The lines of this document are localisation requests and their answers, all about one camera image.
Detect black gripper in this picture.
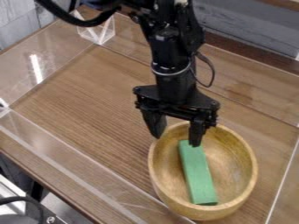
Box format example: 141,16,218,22
133,65,220,147

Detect green rectangular block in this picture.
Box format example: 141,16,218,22
178,140,218,206

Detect brown wooden bowl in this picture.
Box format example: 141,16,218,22
148,122,257,221

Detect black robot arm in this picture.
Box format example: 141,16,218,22
35,0,220,146

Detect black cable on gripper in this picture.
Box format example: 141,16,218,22
190,51,216,88

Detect clear acrylic tray wall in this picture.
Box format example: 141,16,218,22
0,103,194,224

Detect clear acrylic corner bracket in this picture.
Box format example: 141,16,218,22
77,17,116,46

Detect black metal mount plate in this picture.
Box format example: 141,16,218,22
23,196,68,224

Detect black cable lower left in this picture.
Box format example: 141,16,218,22
0,195,42,224

